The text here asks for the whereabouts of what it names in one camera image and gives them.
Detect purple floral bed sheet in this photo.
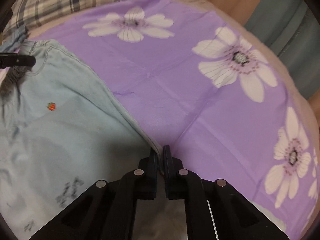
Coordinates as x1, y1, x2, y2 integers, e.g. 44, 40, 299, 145
39, 0, 319, 239

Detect small blue denim cloth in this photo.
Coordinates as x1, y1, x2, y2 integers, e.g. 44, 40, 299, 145
0, 25, 28, 53

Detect teal curtain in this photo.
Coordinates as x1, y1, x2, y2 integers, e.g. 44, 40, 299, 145
245, 0, 319, 99

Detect grey quilted blanket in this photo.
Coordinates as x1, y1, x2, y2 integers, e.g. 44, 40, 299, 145
176, 0, 319, 119

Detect light blue strawberry pants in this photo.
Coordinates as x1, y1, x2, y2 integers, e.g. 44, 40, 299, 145
1, 40, 155, 239

